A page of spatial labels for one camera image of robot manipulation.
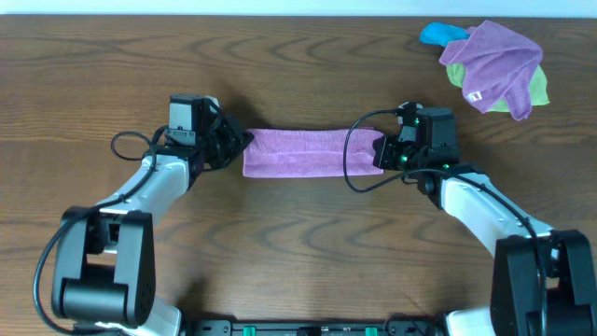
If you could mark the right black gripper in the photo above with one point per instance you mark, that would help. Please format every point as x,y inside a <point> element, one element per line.
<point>383,159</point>

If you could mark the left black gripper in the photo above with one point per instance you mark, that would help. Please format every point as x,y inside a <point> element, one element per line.
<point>229,144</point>

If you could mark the pink microfiber cloth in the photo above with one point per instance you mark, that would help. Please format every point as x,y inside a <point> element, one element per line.
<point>310,154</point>

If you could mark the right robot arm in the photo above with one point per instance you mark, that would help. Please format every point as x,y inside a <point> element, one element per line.
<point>543,279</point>

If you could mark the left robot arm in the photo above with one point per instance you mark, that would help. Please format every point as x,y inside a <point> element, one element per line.
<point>104,275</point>

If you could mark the green cloth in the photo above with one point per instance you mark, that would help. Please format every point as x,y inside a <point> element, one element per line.
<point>537,87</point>

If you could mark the blue cloth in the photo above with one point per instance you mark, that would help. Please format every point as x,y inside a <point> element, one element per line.
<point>441,34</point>

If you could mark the purple cloth with label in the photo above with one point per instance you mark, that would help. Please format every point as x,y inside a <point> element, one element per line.
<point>499,64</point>

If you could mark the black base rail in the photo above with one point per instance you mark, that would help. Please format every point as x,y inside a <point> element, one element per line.
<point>392,327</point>

